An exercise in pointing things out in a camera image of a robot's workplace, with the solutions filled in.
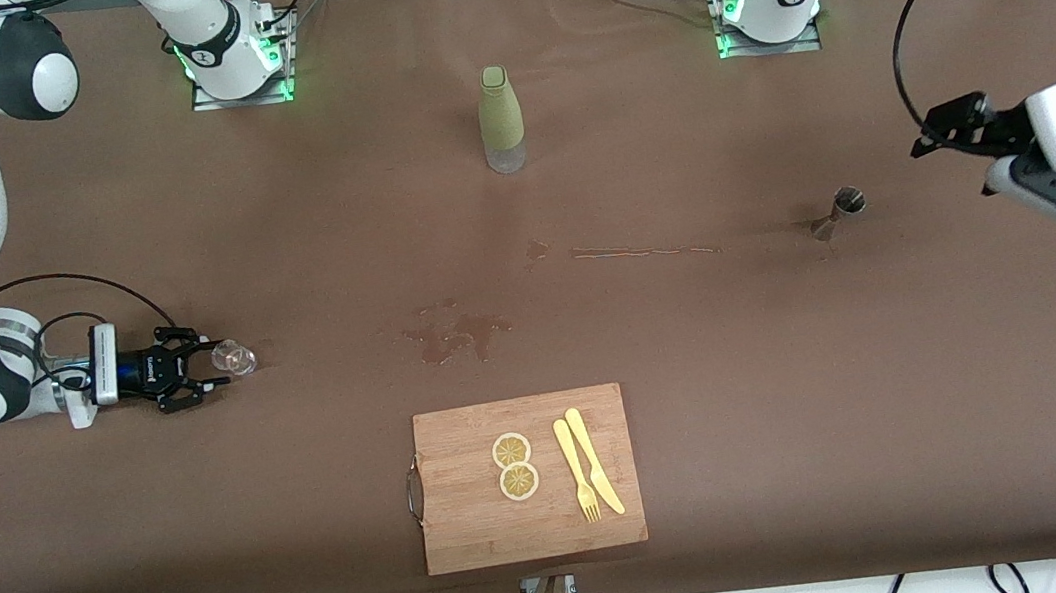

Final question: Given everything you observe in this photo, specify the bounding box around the small clear glass beaker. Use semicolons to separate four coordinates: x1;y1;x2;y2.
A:
211;336;258;378

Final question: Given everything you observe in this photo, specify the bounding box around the steel double jigger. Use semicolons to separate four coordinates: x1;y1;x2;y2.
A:
805;185;872;244

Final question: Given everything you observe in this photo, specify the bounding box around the brown table mat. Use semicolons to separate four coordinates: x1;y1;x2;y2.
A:
0;0;1056;593

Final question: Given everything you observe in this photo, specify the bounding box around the wooden cutting board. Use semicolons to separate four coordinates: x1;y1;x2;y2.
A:
398;381;651;579

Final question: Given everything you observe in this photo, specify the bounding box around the lemon slice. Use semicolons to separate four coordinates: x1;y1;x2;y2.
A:
490;430;535;471
496;460;543;504

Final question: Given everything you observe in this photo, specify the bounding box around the yellow plastic fork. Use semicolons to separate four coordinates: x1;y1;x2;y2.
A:
551;415;603;527

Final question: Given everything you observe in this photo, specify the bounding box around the green sleeved glass bottle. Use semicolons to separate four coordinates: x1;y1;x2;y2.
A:
473;62;531;178

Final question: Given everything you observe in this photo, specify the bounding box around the yellow plastic knife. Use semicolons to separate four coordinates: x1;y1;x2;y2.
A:
563;403;627;521

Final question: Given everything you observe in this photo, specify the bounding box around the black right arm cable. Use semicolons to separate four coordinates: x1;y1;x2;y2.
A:
0;259;187;405

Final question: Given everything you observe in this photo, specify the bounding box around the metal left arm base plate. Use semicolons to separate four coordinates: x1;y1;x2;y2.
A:
711;0;823;62

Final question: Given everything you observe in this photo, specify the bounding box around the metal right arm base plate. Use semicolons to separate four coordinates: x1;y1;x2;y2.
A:
182;8;301;115

